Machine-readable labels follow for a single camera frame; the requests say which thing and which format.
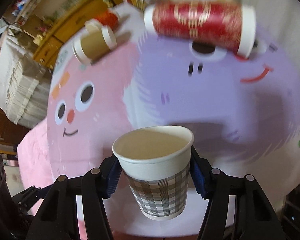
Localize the grey plaid paper cup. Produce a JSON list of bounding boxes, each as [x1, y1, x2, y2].
[[112, 126, 194, 221]]

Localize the tall red patterned cup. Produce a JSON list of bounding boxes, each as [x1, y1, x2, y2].
[[143, 1, 256, 58]]

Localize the brown kraft paper cup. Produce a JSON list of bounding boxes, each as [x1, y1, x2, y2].
[[72, 25, 117, 65]]

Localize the small red paper cup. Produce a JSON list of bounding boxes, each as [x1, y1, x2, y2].
[[84, 9, 120, 33]]

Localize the pink quilted blanket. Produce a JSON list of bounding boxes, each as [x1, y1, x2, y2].
[[16, 118, 88, 240]]

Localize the cartoon monster tablecloth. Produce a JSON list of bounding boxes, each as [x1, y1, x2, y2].
[[46, 0, 300, 238]]

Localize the white lace bed cover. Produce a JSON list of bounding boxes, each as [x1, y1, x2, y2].
[[0, 26, 52, 128]]

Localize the wooden desk with drawers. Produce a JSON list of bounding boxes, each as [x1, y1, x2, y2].
[[33, 0, 123, 68]]

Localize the wooden bookshelf hutch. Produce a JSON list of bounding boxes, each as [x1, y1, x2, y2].
[[2, 0, 82, 33]]

